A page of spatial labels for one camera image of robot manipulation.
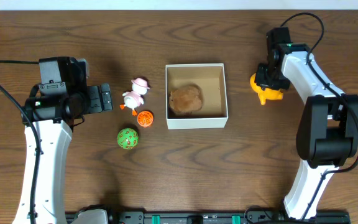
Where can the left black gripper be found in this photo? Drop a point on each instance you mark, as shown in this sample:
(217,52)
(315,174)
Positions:
(105,97)

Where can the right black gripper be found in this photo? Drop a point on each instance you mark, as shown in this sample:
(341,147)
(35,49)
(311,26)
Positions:
(261,81)

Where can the yellow rubber figure toy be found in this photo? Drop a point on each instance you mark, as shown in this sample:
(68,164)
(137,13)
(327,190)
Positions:
(264,94)

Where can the white duck toy pink hat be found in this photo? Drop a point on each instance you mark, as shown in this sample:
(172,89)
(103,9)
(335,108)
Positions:
(134,98)

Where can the green numbered ball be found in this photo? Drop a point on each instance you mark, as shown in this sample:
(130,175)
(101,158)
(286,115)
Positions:
(127,138)

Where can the orange slice toy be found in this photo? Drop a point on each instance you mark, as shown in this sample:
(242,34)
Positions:
(145,119)

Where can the brown plush toy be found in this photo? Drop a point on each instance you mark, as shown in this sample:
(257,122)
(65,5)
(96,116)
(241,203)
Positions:
(185,99)

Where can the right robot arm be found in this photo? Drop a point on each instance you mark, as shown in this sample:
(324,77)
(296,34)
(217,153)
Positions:
(328,131)

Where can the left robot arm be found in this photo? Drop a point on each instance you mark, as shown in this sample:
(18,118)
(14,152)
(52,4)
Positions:
(47,141)

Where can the white cardboard box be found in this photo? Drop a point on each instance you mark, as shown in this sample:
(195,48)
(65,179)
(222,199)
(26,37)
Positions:
(209,78)

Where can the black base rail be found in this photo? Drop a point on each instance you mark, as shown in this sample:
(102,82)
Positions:
(253,215)

